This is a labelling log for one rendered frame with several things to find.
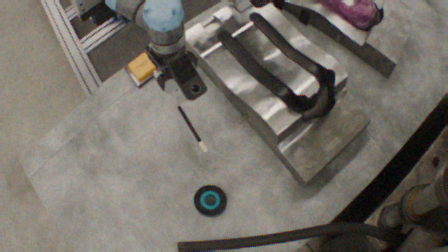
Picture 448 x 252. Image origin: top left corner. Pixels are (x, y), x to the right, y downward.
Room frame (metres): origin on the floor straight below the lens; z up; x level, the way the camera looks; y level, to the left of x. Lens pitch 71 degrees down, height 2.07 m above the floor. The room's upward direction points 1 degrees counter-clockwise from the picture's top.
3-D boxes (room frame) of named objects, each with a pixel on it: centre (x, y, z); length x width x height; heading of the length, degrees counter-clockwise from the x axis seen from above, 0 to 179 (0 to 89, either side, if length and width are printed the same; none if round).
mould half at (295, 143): (0.54, -0.15, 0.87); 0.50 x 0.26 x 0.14; 38
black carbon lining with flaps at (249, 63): (0.56, -0.15, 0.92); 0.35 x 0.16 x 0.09; 38
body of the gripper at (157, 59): (0.51, 0.12, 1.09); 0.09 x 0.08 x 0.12; 38
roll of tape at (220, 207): (0.24, 0.04, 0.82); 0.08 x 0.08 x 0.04
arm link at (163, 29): (0.50, 0.11, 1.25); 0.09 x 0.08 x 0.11; 52
